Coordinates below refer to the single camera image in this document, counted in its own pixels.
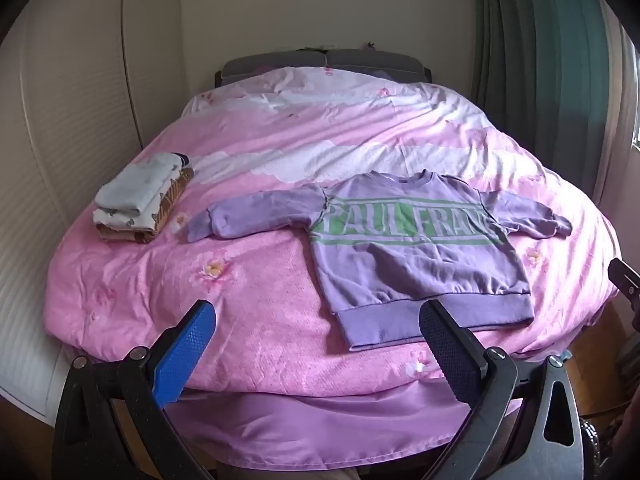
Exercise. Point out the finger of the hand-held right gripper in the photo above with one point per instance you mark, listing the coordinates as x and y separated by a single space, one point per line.
627 280

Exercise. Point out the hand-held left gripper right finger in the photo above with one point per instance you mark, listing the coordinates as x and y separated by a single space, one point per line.
450 355

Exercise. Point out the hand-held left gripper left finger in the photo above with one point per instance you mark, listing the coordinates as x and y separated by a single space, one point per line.
184 352

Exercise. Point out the purple sweatshirt with green print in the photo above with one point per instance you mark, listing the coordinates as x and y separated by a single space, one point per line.
400 270

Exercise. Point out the stack of folded clothes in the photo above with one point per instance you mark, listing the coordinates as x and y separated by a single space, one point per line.
167 205

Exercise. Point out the pink floral duvet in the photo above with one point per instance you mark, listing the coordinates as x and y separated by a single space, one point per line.
250 285

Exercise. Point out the white printed folded garment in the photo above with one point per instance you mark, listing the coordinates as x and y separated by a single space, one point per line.
135 190

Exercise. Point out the window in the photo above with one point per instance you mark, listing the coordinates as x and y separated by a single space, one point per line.
637 100

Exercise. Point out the small dark folded item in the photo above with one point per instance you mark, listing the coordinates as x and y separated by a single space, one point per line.
181 159

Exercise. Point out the green curtain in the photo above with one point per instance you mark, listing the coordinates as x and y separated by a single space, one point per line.
540 60

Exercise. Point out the white wardrobe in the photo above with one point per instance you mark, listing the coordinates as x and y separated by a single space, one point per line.
75 110

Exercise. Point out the grey headboard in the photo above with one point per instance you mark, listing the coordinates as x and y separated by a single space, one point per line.
350 57

